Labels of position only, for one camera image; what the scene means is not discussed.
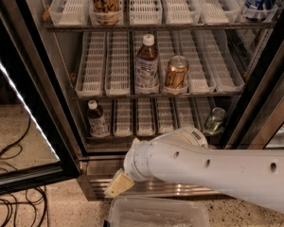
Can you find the small brown tea bottle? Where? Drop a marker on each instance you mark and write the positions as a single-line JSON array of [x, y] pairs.
[[98, 125]]

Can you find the wire shelf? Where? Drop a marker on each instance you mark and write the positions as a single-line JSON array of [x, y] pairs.
[[75, 97], [50, 27]]

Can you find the glass fridge door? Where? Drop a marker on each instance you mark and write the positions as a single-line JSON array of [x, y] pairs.
[[35, 143]]

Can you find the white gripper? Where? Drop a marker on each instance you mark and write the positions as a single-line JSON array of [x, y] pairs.
[[132, 164]]

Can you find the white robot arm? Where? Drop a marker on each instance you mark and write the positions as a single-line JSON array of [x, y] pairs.
[[183, 156]]

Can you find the top wire shelf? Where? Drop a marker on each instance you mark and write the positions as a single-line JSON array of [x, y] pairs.
[[50, 27]]

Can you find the clear plastic bin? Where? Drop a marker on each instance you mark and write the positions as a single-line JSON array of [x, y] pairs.
[[152, 212]]

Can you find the steel fridge base grille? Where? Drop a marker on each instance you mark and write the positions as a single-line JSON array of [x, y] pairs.
[[98, 170]]

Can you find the gold drink can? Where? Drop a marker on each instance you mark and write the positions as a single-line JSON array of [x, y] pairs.
[[176, 72]]

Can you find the middle wire shelf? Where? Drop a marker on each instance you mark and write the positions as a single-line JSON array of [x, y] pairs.
[[75, 97]]

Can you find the green drink can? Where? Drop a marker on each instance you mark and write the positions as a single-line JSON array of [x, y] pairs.
[[214, 121]]

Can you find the right fridge door frame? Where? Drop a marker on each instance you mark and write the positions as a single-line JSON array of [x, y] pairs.
[[259, 112]]

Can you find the tall brown tea bottle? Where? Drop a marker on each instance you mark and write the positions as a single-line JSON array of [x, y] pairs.
[[146, 67]]

